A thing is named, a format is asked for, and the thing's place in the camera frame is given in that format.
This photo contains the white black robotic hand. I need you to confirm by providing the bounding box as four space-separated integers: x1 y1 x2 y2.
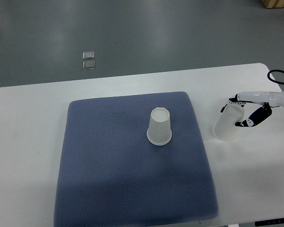
227 91 284 127

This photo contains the white paper cup on mat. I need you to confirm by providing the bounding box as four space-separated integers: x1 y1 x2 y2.
147 107 172 146

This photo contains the black table control panel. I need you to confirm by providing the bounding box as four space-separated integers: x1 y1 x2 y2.
255 218 284 227

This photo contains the white paper cup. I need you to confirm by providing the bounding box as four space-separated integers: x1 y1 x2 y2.
213 104 245 140
147 107 172 146

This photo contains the upper metal floor plate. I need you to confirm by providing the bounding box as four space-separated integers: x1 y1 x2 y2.
82 51 95 60

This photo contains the lower metal floor plate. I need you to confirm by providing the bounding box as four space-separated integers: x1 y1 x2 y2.
82 61 95 70

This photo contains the black cable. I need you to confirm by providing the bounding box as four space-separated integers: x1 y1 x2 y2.
267 69 284 89

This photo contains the wooden box corner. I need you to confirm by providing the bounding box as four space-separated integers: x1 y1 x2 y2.
261 0 284 9

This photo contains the blue fabric mat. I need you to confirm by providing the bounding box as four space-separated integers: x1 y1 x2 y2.
53 92 218 227

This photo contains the metal floor plate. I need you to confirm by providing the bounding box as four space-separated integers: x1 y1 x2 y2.
82 61 95 70
82 51 95 60

